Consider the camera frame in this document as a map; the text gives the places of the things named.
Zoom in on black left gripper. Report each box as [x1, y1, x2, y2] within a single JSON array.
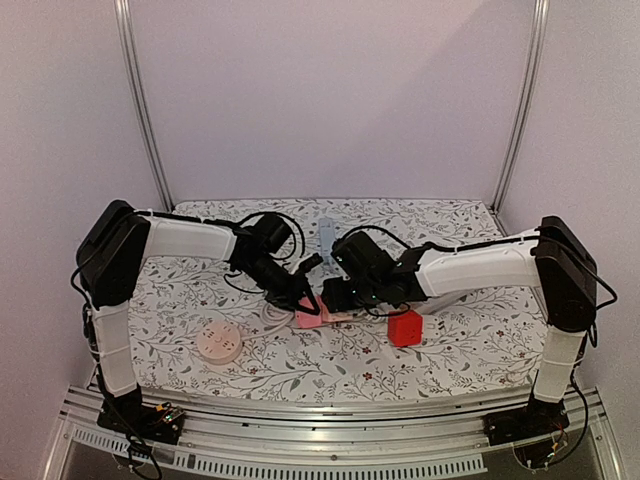
[[239, 255, 319, 316]]

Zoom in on pink plug adapter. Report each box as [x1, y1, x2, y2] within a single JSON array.
[[295, 296, 322, 329]]

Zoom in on red cube socket adapter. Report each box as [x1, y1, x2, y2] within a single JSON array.
[[387, 310, 423, 347]]

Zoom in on round pink power socket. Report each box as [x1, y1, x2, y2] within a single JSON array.
[[196, 320, 243, 365]]

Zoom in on light pink cube socket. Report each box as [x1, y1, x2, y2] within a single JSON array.
[[321, 306, 356, 323]]

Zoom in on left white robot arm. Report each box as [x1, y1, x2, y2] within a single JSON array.
[[70, 200, 322, 439]]

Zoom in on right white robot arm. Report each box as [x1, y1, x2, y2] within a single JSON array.
[[321, 216, 617, 446]]

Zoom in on light blue power strip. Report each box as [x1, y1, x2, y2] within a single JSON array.
[[318, 217, 335, 270]]

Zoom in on white power strip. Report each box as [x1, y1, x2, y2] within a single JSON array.
[[422, 290, 473, 315]]

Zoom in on floral patterned table mat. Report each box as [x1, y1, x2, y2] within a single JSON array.
[[99, 197, 546, 404]]

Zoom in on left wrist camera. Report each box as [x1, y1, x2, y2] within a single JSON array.
[[294, 253, 324, 275]]

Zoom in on aluminium front rail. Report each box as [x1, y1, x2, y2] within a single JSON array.
[[43, 386, 627, 479]]

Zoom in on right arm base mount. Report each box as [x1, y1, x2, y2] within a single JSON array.
[[482, 401, 569, 470]]

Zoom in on right aluminium corner post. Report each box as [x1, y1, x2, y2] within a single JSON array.
[[490, 0, 550, 217]]

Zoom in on aluminium corner post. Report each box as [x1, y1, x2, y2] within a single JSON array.
[[490, 0, 550, 217], [114, 0, 175, 212]]

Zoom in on left aluminium corner post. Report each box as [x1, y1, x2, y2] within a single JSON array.
[[114, 0, 175, 212]]

